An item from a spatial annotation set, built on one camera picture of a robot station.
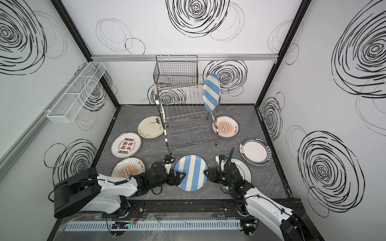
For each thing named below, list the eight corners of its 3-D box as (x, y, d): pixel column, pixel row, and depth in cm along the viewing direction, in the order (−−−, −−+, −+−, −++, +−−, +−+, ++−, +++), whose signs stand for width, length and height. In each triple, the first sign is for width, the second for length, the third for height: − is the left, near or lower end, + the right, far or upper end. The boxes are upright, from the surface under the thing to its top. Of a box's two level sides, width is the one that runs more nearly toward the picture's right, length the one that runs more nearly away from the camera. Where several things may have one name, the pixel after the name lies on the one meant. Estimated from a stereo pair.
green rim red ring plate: (242, 165, 91) (243, 164, 89) (237, 139, 103) (238, 137, 101) (273, 165, 91) (275, 164, 89) (264, 139, 103) (266, 137, 101)
